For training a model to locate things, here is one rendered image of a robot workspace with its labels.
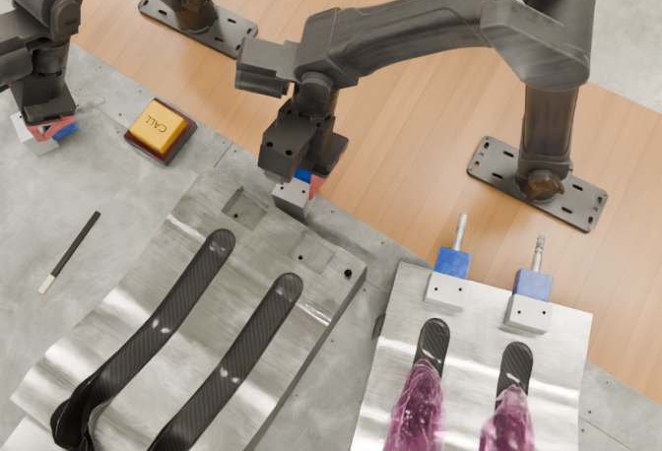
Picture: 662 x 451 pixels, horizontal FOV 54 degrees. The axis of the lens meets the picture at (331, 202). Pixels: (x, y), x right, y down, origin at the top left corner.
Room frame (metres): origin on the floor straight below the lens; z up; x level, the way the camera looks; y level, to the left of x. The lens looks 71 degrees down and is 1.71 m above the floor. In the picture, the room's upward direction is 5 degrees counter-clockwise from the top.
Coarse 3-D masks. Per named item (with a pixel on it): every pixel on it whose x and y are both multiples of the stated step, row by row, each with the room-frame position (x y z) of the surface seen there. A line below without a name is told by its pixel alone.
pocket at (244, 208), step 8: (240, 192) 0.31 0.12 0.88; (248, 192) 0.31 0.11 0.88; (232, 200) 0.30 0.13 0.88; (240, 200) 0.30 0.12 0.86; (248, 200) 0.30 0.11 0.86; (256, 200) 0.29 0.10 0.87; (224, 208) 0.28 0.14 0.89; (232, 208) 0.29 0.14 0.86; (240, 208) 0.29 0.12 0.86; (248, 208) 0.29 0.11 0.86; (256, 208) 0.29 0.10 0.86; (264, 208) 0.28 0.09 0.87; (232, 216) 0.28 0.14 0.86; (240, 216) 0.28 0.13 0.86; (248, 216) 0.28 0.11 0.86; (256, 216) 0.27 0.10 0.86; (240, 224) 0.26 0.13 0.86; (248, 224) 0.26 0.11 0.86; (256, 224) 0.26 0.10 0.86
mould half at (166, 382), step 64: (192, 192) 0.31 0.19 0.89; (192, 256) 0.22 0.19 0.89; (256, 256) 0.21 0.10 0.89; (128, 320) 0.14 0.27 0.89; (192, 320) 0.13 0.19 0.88; (320, 320) 0.12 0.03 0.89; (64, 384) 0.06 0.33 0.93; (128, 384) 0.06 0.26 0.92; (192, 384) 0.05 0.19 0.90; (256, 384) 0.05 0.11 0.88; (128, 448) -0.01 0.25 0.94; (192, 448) -0.02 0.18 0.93
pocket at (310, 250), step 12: (300, 240) 0.23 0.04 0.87; (312, 240) 0.23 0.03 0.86; (324, 240) 0.23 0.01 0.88; (288, 252) 0.21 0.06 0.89; (300, 252) 0.22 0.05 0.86; (312, 252) 0.22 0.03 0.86; (324, 252) 0.22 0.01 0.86; (336, 252) 0.21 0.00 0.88; (312, 264) 0.20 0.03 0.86; (324, 264) 0.20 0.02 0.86
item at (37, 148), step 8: (88, 104) 0.48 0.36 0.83; (96, 104) 0.48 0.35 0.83; (80, 112) 0.47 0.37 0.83; (16, 120) 0.46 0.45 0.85; (16, 128) 0.44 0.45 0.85; (24, 128) 0.44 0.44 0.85; (40, 128) 0.44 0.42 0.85; (48, 128) 0.44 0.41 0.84; (64, 128) 0.45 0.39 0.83; (72, 128) 0.45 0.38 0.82; (24, 136) 0.43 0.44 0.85; (32, 136) 0.43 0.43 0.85; (56, 136) 0.44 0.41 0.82; (24, 144) 0.42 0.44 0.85; (32, 144) 0.42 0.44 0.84; (40, 144) 0.43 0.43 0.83; (48, 144) 0.43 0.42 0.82; (56, 144) 0.43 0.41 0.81; (40, 152) 0.42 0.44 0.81
